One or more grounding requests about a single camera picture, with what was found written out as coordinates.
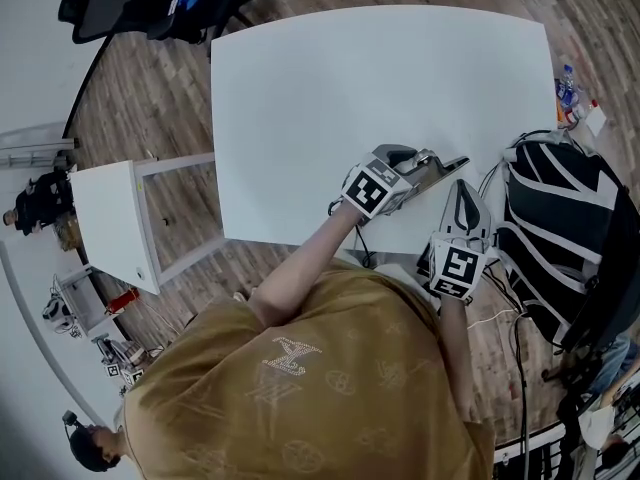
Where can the small white box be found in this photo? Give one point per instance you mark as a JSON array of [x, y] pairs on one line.
[[596, 122]]

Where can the bottle with orange cap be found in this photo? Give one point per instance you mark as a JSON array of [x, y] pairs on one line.
[[580, 113]]

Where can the black mesh office chair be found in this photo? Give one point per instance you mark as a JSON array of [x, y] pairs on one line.
[[100, 3]]

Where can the red tool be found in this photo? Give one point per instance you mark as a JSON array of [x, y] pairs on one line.
[[122, 302]]

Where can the small white side table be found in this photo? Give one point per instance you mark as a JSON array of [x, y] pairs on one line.
[[110, 218]]

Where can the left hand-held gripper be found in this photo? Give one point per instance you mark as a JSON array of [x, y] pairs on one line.
[[367, 190]]

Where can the aluminium rail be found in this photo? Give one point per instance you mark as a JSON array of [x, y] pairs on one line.
[[35, 143]]

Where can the black white striped backpack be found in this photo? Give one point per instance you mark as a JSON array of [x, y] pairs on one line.
[[550, 228]]

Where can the person's left forearm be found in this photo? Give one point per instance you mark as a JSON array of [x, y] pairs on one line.
[[300, 273]]

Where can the person's mustard patterned shirt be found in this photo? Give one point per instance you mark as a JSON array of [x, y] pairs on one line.
[[310, 418]]

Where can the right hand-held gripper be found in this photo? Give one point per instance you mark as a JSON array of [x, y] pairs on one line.
[[457, 265]]

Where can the white metal rack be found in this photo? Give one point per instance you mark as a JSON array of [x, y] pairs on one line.
[[530, 453]]

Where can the person's right forearm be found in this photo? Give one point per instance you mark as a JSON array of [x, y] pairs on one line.
[[457, 358]]

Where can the silver metal binder clip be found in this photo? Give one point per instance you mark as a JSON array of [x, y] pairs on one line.
[[445, 168]]

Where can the black jacket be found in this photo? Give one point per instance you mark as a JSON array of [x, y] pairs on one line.
[[185, 23]]

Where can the clear water bottle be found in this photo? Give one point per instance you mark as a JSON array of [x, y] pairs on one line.
[[567, 88]]

